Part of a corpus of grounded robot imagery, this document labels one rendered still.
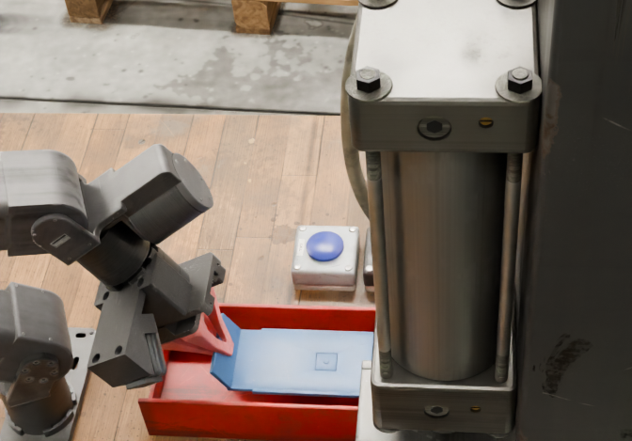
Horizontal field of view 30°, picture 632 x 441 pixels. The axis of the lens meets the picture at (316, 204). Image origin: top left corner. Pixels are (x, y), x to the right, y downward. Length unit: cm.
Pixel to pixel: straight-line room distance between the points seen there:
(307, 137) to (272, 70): 150
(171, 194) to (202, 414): 24
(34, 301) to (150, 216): 17
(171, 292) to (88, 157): 44
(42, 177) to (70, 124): 52
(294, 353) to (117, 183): 26
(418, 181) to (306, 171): 79
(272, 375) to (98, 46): 203
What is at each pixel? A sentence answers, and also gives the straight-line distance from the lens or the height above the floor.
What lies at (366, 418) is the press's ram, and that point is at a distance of 83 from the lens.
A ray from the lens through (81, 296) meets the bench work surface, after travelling 130.
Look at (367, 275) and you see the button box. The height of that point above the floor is 93.
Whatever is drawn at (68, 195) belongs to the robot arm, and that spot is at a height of 120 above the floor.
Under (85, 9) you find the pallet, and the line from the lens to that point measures 314.
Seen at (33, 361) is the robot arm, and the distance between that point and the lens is 109.
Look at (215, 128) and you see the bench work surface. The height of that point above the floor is 90.
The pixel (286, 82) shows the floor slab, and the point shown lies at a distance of 287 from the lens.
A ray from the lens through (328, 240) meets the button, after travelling 125.
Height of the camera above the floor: 188
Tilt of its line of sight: 47 degrees down
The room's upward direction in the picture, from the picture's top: 7 degrees counter-clockwise
